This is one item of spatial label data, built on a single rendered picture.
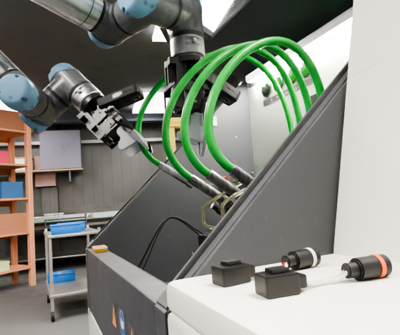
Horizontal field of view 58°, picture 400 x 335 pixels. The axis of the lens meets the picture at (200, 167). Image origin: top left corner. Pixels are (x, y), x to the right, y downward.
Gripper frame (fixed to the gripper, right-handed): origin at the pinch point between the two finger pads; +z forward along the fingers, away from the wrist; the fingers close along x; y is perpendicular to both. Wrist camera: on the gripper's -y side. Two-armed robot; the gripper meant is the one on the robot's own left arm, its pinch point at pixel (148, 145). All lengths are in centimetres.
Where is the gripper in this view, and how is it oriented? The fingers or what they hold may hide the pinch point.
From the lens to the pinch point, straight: 88.6
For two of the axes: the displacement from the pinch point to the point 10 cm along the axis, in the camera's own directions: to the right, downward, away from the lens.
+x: -2.1, -2.9, -9.3
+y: -6.9, 7.2, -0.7
